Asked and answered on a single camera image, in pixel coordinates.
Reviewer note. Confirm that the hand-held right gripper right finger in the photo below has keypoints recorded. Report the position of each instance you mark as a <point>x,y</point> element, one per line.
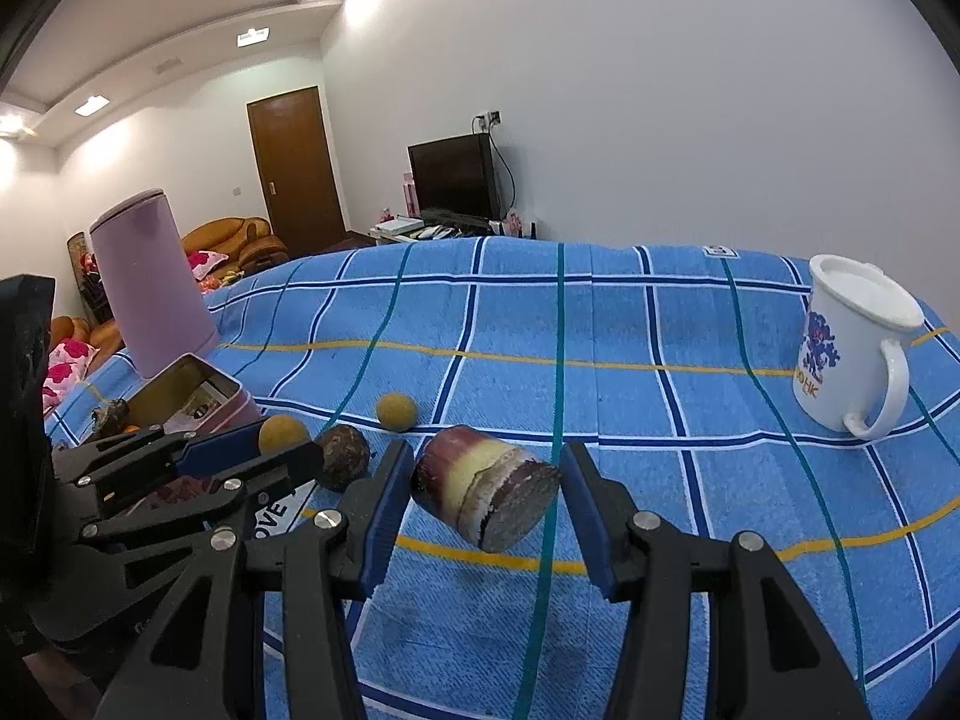
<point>592,517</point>

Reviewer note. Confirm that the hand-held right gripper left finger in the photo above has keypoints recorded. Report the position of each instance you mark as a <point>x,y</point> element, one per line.
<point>386,517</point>

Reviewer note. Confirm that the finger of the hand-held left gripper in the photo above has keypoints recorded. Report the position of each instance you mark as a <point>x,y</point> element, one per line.
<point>262,469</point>
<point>217,446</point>

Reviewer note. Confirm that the brown longan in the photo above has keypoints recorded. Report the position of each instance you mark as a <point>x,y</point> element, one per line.
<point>397,412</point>
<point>281,431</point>

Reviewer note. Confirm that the rectangular metal tin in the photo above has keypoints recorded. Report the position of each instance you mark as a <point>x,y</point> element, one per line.
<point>232,401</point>

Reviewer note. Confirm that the dark water chestnut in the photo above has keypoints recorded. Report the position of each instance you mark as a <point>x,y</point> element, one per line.
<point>112,416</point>
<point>345,457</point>

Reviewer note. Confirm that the purple sugar cane piece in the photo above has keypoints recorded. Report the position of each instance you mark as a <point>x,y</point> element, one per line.
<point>480,484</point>

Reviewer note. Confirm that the pink floral cushion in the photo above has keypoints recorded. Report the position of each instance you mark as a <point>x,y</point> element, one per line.
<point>67,371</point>
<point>206,264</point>

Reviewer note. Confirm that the brown leather armchair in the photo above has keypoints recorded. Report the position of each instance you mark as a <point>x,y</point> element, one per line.
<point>90,334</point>

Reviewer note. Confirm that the dark chair with clothes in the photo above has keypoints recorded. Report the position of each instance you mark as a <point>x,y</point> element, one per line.
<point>90,277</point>

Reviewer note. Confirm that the pink electric kettle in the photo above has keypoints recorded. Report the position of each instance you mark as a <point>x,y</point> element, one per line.
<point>150,285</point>

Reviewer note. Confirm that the blue checked blanket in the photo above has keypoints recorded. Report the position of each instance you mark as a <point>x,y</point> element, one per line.
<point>637,330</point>

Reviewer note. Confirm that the brown leather sofa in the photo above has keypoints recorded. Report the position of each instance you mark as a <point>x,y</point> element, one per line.
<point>240,236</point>

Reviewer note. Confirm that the brown wooden door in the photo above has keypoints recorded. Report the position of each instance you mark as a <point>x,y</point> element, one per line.
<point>296,172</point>

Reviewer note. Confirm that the white television stand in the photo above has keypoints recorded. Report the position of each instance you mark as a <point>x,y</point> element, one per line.
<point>420,229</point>

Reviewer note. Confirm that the rectangular ceiling light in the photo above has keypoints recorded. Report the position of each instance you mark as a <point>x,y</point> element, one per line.
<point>91,106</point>
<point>252,37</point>

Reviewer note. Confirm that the white mug with blue print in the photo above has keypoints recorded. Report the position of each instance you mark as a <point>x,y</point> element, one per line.
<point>832,345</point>

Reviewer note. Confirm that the pink ornament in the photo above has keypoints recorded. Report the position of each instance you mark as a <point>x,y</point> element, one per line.
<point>514,221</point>

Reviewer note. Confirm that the pink box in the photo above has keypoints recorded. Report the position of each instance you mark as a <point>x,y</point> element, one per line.
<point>411,195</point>

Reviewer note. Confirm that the black television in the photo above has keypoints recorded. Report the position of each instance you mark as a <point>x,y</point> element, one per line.
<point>454,176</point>

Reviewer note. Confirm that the ceiling air vent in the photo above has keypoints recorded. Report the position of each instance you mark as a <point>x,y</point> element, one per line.
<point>169,66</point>

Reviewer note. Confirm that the wall power socket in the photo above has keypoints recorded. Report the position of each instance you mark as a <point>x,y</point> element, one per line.
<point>487,119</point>

